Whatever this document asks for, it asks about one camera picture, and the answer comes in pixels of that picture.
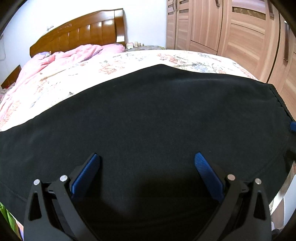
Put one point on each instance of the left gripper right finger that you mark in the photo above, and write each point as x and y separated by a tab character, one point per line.
243	212

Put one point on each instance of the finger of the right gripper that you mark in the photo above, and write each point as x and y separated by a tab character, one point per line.
293	126

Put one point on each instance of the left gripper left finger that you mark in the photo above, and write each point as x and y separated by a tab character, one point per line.
51	212

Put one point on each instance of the black pants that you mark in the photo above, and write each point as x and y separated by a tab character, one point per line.
147	127

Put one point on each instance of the green bag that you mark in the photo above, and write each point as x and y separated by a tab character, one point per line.
10	219

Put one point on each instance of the wooden wardrobe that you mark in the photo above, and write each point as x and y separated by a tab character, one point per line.
258	35

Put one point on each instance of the floral bed sheet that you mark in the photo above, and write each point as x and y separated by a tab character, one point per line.
57	82

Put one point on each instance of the wooden nightstand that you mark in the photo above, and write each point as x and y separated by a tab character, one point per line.
11	78

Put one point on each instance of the pink quilt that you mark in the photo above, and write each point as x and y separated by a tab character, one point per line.
43	64

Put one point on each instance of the small bedside table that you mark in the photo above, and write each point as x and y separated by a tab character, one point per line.
139	47

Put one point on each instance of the wooden headboard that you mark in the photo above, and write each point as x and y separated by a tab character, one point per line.
97	28

